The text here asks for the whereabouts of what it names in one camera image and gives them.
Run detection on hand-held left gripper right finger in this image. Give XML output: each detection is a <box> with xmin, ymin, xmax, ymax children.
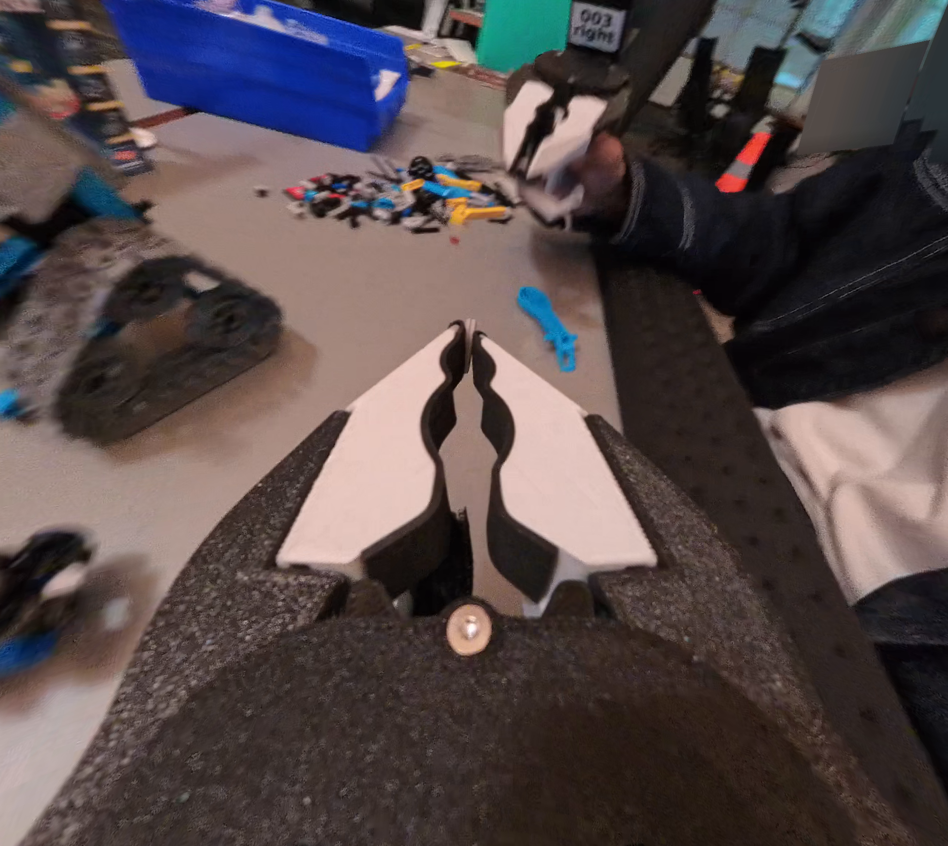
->
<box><xmin>472</xmin><ymin>333</ymin><xmax>657</xmax><ymax>569</ymax></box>

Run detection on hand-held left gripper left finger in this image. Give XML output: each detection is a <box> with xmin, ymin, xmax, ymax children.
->
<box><xmin>277</xmin><ymin>325</ymin><xmax>468</xmax><ymax>569</ymax></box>

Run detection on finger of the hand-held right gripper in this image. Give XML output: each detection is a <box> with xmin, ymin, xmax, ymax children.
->
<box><xmin>517</xmin><ymin>96</ymin><xmax>610</xmax><ymax>227</ymax></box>
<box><xmin>501</xmin><ymin>87</ymin><xmax>567</xmax><ymax>182</ymax></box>

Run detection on pile of small building pieces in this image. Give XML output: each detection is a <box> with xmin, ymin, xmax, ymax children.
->
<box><xmin>255</xmin><ymin>155</ymin><xmax>522</xmax><ymax>235</ymax></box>

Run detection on blue tracked toy robot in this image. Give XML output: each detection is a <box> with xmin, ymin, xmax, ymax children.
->
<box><xmin>0</xmin><ymin>84</ymin><xmax>285</xmax><ymax>444</ymax></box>

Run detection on person's right forearm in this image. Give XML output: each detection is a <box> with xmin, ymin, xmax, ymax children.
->
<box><xmin>600</xmin><ymin>136</ymin><xmax>948</xmax><ymax>410</ymax></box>

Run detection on grey desk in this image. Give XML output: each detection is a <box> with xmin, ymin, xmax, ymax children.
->
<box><xmin>0</xmin><ymin>54</ymin><xmax>712</xmax><ymax>846</ymax></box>

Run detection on person's right hand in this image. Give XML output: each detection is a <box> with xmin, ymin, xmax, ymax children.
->
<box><xmin>569</xmin><ymin>130</ymin><xmax>633</xmax><ymax>228</ymax></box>

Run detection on blue racket-shaped piece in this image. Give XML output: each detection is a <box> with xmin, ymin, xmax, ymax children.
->
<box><xmin>516</xmin><ymin>285</ymin><xmax>580</xmax><ymax>375</ymax></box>

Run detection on orange traffic cone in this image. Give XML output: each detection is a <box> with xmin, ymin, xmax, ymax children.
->
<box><xmin>716</xmin><ymin>124</ymin><xmax>776</xmax><ymax>194</ymax></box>

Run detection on clear plastic bags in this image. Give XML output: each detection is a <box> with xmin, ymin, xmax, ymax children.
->
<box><xmin>200</xmin><ymin>0</ymin><xmax>401</xmax><ymax>99</ymax></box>

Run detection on blue plastic bin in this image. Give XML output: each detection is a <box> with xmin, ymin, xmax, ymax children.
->
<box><xmin>104</xmin><ymin>0</ymin><xmax>411</xmax><ymax>154</ymax></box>

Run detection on person's white shirt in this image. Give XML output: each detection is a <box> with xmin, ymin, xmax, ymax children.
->
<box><xmin>756</xmin><ymin>370</ymin><xmax>948</xmax><ymax>603</ymax></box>

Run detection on black blue motor assembly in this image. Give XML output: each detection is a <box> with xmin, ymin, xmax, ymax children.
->
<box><xmin>0</xmin><ymin>528</ymin><xmax>102</xmax><ymax>680</ymax></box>

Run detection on person's denim jacket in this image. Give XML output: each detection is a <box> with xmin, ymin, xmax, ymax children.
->
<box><xmin>857</xmin><ymin>573</ymin><xmax>948</xmax><ymax>773</ymax></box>

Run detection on small robot kit box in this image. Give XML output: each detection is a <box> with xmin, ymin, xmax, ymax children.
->
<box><xmin>0</xmin><ymin>0</ymin><xmax>157</xmax><ymax>181</ymax></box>

